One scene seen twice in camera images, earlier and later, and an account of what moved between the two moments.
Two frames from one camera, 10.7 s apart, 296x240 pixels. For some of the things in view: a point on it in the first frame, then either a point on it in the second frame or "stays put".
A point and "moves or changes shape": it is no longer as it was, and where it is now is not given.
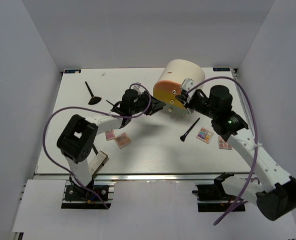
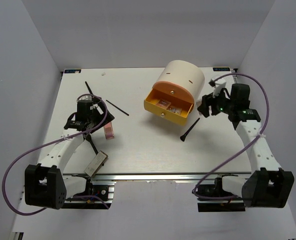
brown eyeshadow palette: x=122 y=140 moves or changes shape
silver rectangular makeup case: x=95 y=165 stays put
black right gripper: x=188 y=104 → x=204 y=108
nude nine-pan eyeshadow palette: x=222 y=144 moves or changes shape
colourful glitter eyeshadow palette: x=205 y=135 → x=176 y=110
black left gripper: x=156 y=105 → x=109 y=117
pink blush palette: x=109 y=134 stays put
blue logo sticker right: x=221 y=69 stays put
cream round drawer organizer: x=179 y=70 stays put
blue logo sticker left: x=72 y=71 stays put
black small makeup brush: x=183 y=137 stays put
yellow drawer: x=167 y=97 moves or changes shape
